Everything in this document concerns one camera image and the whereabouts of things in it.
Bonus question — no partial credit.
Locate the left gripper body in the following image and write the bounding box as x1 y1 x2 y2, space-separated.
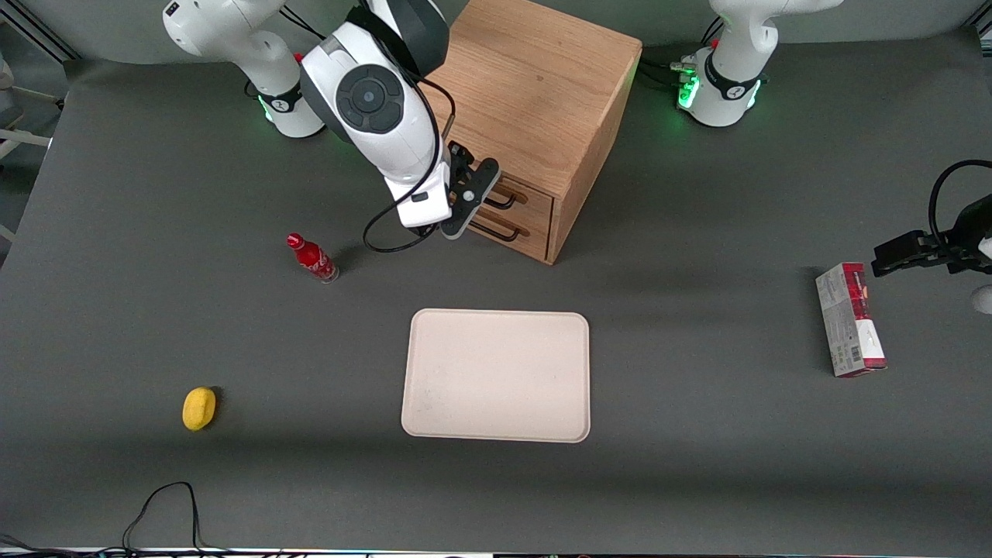
952 194 992 315

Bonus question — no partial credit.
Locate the wooden drawer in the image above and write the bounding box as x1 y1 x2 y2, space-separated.
482 174 556 232
463 203 553 264

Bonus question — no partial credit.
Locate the wooden drawer cabinet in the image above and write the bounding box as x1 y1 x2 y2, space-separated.
422 0 643 266

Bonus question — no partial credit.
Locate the red and grey carton box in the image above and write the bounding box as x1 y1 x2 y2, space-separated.
815 262 888 378

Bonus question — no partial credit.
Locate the small red soda bottle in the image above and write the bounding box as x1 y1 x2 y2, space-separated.
286 232 340 284

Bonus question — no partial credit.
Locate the cream rectangular tray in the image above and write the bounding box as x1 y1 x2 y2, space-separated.
401 308 591 444

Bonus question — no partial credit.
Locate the yellow lemon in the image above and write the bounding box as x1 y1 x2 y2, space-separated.
182 387 217 432

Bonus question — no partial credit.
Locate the white metal stand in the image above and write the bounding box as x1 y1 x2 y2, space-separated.
0 50 67 243

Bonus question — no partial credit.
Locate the black drawer handle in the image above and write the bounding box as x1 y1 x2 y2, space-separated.
468 219 531 243
484 184 529 211

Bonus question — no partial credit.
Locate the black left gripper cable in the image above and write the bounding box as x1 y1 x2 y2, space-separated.
929 159 992 250

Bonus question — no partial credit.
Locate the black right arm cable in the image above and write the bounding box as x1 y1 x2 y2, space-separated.
363 74 458 253

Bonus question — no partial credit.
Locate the black cable bundle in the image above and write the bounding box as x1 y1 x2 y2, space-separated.
639 15 702 88

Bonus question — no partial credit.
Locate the black base cable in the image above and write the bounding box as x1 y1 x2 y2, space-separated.
279 4 328 41

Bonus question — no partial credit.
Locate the thin black looped cable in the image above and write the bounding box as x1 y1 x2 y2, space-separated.
0 481 281 558

